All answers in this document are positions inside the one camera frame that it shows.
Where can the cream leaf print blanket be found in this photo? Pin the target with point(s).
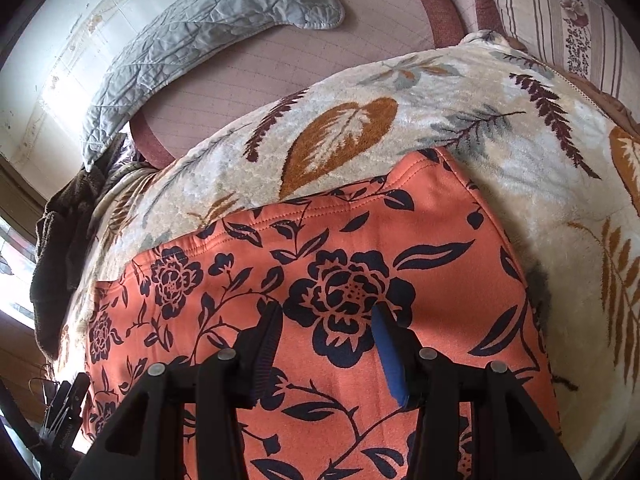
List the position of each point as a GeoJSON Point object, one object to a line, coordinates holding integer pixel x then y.
{"type": "Point", "coordinates": [450, 105]}

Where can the striped floral cushion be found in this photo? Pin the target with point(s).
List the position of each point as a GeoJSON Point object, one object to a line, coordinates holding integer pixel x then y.
{"type": "Point", "coordinates": [550, 5]}

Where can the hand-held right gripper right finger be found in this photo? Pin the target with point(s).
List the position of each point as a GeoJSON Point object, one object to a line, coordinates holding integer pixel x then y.
{"type": "Point", "coordinates": [390, 360]}

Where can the pink sofa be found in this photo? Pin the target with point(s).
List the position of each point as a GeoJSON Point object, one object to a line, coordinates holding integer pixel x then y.
{"type": "Point", "coordinates": [300, 65]}

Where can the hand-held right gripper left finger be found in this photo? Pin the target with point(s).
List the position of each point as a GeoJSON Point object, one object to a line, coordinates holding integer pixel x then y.
{"type": "Point", "coordinates": [265, 345]}

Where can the orange floral garment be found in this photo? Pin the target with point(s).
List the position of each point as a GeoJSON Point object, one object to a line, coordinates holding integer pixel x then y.
{"type": "Point", "coordinates": [350, 230]}

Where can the grey quilted pillow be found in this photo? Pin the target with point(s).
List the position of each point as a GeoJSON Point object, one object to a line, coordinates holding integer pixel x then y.
{"type": "Point", "coordinates": [200, 35]}

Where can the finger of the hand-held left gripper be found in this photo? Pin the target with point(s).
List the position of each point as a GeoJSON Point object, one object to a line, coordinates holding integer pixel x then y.
{"type": "Point", "coordinates": [65, 410]}

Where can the brown fleece garment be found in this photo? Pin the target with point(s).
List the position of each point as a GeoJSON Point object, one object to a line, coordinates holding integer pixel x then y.
{"type": "Point", "coordinates": [55, 240]}

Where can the brown wooden glass door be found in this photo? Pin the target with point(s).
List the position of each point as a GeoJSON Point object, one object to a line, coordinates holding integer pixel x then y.
{"type": "Point", "coordinates": [15, 345]}

